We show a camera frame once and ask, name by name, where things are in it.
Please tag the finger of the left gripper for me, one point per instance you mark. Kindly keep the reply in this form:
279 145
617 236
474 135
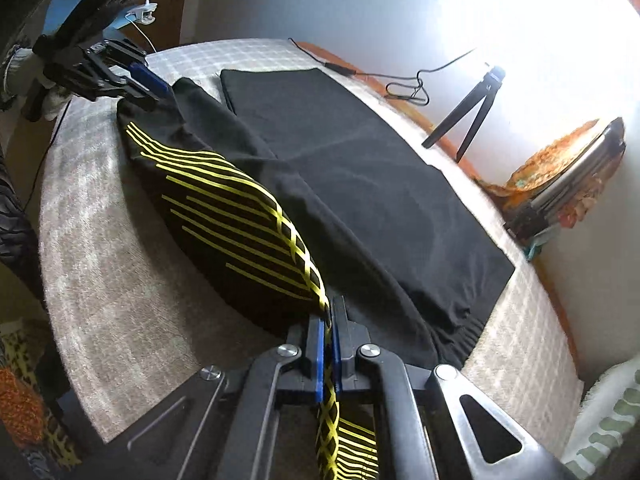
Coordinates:
129 90
150 80

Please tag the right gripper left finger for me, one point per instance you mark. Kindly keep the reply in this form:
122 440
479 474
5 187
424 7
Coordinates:
219 425

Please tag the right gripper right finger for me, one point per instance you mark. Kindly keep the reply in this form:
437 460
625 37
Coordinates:
432 424

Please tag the black pants yellow stripes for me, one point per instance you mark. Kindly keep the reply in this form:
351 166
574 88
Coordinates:
288 193

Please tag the checked beige bed cover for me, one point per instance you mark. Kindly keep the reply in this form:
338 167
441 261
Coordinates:
133 318

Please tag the green striped white pillow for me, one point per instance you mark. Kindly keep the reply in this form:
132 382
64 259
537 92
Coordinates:
607 422

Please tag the orange patterned scarf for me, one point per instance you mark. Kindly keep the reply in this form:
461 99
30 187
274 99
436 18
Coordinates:
539 169

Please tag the folded silver tripod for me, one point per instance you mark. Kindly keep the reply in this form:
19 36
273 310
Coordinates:
567 198

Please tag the bright ring light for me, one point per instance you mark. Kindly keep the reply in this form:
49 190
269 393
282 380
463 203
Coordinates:
565 60

